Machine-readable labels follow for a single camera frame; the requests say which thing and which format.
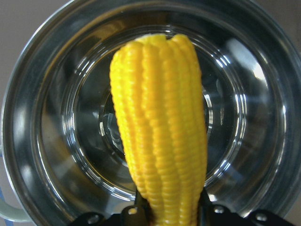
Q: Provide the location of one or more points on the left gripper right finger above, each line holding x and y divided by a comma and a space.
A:
211, 214

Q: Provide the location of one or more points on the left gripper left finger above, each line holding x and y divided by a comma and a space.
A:
136, 214

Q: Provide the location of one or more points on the yellow corn cob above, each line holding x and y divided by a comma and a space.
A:
157, 95

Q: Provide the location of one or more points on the pale green electric pot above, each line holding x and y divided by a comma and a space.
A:
61, 143

